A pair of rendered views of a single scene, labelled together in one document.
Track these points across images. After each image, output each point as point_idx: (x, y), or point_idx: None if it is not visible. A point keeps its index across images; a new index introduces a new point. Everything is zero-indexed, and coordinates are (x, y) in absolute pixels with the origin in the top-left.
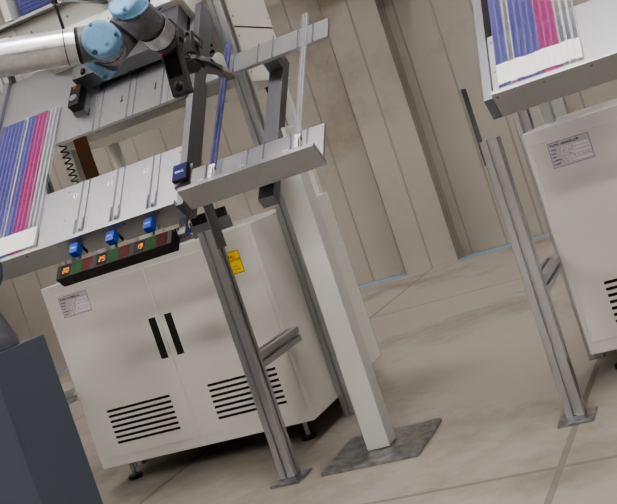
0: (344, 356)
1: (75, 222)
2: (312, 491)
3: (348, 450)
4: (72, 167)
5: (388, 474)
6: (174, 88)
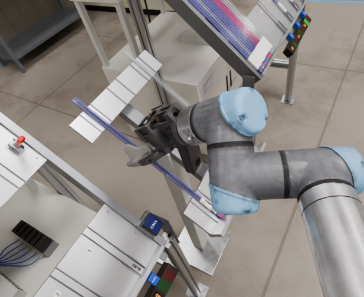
0: (198, 227)
1: None
2: (230, 283)
3: (190, 257)
4: None
5: (243, 247)
6: (196, 166)
